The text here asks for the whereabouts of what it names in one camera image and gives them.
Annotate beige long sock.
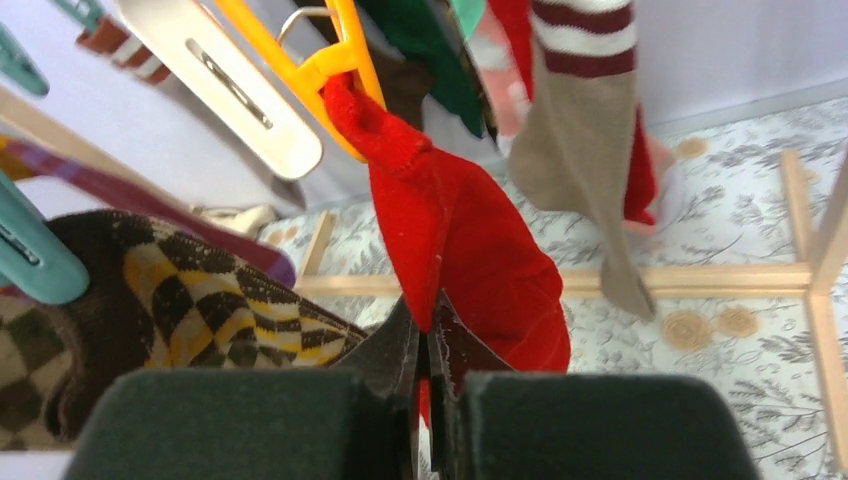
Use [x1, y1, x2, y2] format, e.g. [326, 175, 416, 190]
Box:
[506, 0, 658, 323]

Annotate red sock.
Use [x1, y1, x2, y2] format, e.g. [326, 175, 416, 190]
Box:
[321, 72, 572, 425]

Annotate white clothes peg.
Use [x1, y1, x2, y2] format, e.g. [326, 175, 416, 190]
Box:
[116, 0, 324, 181]

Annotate cream crumpled cloth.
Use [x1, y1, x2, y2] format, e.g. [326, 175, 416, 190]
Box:
[191, 205, 279, 240]

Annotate orange clothes peg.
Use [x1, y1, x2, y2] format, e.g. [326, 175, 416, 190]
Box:
[216, 0, 385, 163]

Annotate teal clothes peg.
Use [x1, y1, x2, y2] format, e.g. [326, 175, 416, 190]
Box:
[1, 174, 90, 305]

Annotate wooden hanger stand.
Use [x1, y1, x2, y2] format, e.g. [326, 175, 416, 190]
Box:
[295, 150, 847, 472]

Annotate green dotted sock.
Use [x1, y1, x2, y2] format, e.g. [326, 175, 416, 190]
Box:
[358, 0, 484, 138]

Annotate brown argyle sock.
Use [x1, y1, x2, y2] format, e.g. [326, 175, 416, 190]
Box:
[1, 210, 366, 451]

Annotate magenta purple striped sock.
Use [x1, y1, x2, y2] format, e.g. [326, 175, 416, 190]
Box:
[1, 136, 297, 287]

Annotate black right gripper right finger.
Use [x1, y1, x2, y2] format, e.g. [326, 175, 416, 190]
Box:
[427, 296, 758, 479]

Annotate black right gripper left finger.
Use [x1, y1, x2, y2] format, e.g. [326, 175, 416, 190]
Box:
[65, 301, 418, 479]

